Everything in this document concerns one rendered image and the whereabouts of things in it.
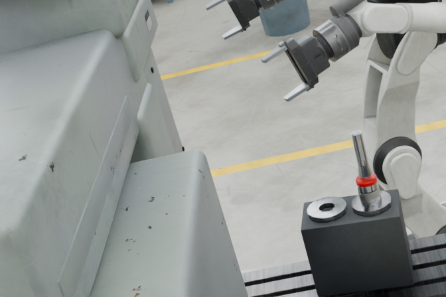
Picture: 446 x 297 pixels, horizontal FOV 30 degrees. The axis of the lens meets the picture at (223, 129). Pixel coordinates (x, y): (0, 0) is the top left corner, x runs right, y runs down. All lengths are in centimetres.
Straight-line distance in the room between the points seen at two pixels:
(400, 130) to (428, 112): 260
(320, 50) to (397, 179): 57
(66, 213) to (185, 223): 21
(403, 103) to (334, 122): 274
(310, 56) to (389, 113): 48
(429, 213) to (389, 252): 60
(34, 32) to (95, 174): 39
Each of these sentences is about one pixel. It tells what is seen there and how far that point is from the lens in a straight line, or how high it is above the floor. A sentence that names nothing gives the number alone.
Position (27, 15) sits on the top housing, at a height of 181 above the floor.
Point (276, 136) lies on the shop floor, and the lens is 501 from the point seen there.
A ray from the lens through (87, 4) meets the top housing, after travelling 146.
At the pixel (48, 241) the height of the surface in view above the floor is 169.
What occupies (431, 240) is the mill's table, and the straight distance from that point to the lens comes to 208.
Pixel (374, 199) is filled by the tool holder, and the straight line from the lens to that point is 186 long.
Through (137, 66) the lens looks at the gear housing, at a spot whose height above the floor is 166.
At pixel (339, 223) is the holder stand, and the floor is 115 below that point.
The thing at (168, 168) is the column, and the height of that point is 156.
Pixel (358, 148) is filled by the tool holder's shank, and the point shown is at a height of 130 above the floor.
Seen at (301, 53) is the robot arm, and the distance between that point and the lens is 186.
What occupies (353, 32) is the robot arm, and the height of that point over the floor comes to 151.
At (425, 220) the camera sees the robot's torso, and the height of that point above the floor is 79.
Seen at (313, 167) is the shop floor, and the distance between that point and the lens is 457.
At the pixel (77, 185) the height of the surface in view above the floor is 168.
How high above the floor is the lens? 213
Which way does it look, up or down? 24 degrees down
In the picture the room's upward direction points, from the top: 16 degrees counter-clockwise
